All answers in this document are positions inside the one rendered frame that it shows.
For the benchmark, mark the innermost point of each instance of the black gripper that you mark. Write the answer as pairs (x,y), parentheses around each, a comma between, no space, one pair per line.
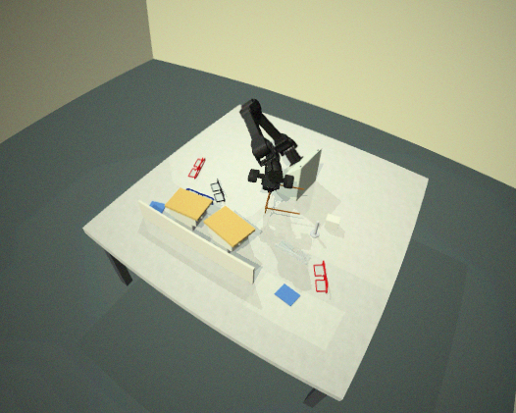
(254,175)

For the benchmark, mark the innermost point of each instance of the black eyeglasses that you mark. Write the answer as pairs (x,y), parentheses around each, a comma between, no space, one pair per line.
(218,196)

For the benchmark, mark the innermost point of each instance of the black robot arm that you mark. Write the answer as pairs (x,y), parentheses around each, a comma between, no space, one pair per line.
(252,114)

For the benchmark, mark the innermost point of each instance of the blue flat square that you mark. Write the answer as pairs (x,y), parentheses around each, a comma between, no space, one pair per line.
(157,206)
(287,294)

